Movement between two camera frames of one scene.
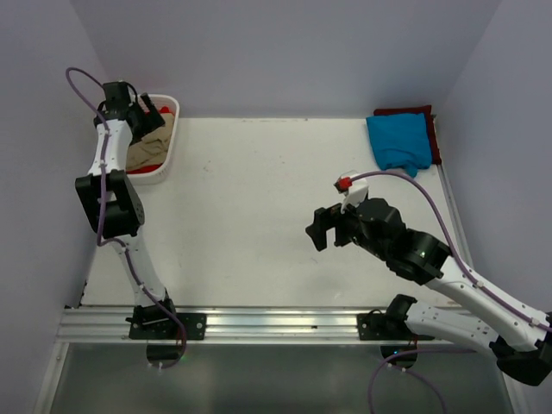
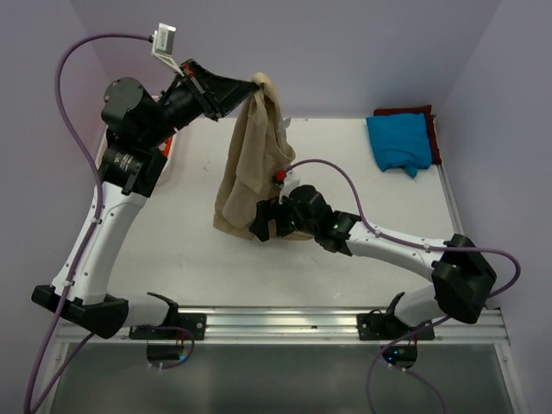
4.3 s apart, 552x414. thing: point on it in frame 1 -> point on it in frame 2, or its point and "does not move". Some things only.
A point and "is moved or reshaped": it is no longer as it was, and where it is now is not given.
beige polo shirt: (151, 150) is moved or reshaped
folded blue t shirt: (401, 139) does not move
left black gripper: (152, 121) -> (215, 94)
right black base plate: (377, 326) does not move
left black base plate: (194, 323) does not move
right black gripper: (317, 231) -> (267, 210)
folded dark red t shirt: (426, 109) does not move
